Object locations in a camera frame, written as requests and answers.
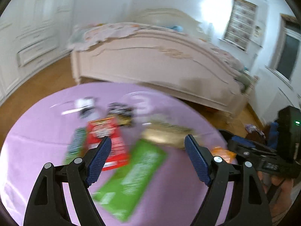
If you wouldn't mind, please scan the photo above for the person's right hand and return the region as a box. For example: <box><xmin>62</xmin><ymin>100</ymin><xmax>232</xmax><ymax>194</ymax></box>
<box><xmin>270</xmin><ymin>176</ymin><xmax>293</xmax><ymax>220</ymax></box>

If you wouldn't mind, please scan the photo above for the orange wrapper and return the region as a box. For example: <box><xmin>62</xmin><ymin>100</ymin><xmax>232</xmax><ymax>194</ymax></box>
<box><xmin>210</xmin><ymin>146</ymin><xmax>236</xmax><ymax>163</ymax></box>

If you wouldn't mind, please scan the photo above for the purple round tablecloth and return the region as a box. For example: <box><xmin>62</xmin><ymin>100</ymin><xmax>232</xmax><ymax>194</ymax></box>
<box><xmin>1</xmin><ymin>83</ymin><xmax>227</xmax><ymax>225</ymax></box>

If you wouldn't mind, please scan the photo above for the bright green wipes pack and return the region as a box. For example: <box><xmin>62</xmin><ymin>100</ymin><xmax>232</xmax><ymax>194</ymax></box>
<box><xmin>93</xmin><ymin>139</ymin><xmax>167</xmax><ymax>222</ymax></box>

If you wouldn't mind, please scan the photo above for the red snack packet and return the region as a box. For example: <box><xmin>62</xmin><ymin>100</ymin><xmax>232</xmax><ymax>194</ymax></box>
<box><xmin>84</xmin><ymin>116</ymin><xmax>131</xmax><ymax>172</ymax></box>

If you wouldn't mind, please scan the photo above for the clear bottle black cap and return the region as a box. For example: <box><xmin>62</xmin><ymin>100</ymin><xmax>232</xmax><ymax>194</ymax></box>
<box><xmin>79</xmin><ymin>107</ymin><xmax>101</xmax><ymax>122</ymax></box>

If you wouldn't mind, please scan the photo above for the dark glass window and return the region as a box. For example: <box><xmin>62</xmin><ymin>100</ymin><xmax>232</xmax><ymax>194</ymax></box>
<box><xmin>275</xmin><ymin>20</ymin><xmax>300</xmax><ymax>81</ymax></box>

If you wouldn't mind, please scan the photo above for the beige gold snack bag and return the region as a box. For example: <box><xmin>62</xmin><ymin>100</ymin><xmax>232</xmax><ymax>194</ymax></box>
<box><xmin>141</xmin><ymin>118</ymin><xmax>196</xmax><ymax>150</ymax></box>

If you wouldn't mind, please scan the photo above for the patterned window blind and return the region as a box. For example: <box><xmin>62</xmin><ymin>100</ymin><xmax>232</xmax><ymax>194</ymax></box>
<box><xmin>223</xmin><ymin>0</ymin><xmax>257</xmax><ymax>51</ymax></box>

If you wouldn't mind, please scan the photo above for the clear plastic lid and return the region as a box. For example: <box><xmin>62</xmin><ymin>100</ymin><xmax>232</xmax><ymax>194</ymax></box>
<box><xmin>120</xmin><ymin>91</ymin><xmax>170</xmax><ymax>118</ymax></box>

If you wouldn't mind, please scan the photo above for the floral bed quilt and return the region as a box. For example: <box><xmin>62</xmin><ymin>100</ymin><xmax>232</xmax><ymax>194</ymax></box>
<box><xmin>66</xmin><ymin>22</ymin><xmax>244</xmax><ymax>71</ymax></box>

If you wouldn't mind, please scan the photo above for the white wardrobe with drawers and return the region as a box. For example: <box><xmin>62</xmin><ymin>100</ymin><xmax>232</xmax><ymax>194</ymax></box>
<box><xmin>1</xmin><ymin>0</ymin><xmax>74</xmax><ymax>103</ymax></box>

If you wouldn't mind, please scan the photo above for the cream white bed frame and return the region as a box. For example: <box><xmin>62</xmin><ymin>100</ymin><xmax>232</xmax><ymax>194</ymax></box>
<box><xmin>70</xmin><ymin>9</ymin><xmax>258</xmax><ymax>118</ymax></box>

